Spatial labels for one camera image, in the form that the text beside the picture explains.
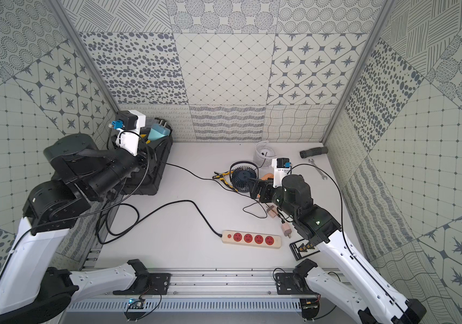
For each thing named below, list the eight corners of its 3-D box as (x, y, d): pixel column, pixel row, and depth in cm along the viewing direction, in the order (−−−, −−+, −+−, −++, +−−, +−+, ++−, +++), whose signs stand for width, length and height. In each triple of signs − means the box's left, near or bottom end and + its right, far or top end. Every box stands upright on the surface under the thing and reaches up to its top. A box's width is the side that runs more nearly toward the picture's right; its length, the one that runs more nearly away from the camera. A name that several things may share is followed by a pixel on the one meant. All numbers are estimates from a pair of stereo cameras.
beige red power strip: (221, 243, 85) (220, 241, 83) (222, 231, 88) (222, 229, 86) (281, 248, 83) (282, 247, 82) (280, 236, 87) (281, 234, 85)
